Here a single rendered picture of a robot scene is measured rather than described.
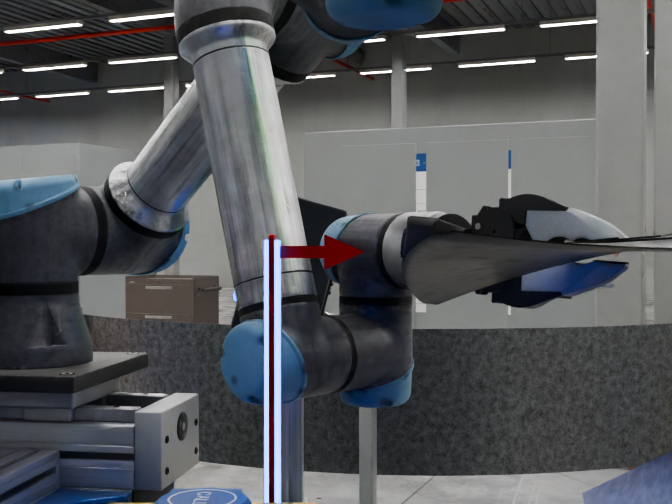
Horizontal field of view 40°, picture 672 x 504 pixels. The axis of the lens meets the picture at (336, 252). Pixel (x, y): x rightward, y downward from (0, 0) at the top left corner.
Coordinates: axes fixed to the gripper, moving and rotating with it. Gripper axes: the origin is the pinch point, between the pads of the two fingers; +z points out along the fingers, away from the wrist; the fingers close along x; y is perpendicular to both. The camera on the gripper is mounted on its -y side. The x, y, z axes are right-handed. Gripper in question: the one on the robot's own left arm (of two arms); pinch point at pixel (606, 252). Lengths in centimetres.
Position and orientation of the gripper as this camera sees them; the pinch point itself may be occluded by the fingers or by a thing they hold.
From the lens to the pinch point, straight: 72.4
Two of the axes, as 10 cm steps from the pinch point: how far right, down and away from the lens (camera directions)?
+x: -0.9, 10.0, -0.5
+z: 6.0, 0.1, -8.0
